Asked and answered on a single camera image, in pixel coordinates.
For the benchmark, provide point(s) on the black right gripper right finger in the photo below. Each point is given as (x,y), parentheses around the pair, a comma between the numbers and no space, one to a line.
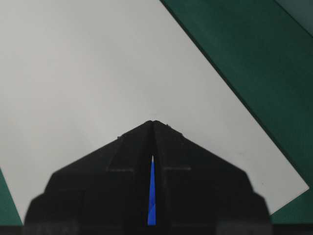
(199,193)

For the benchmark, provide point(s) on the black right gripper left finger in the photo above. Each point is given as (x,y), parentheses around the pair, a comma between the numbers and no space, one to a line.
(104,193)

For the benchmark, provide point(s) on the small blue gear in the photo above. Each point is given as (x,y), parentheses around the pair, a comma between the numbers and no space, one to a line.
(152,197)

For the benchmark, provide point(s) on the white rectangular board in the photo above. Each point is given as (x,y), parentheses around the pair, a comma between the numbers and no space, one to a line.
(77,74)

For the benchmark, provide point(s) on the green table cloth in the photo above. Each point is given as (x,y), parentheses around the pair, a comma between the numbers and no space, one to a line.
(266,58)

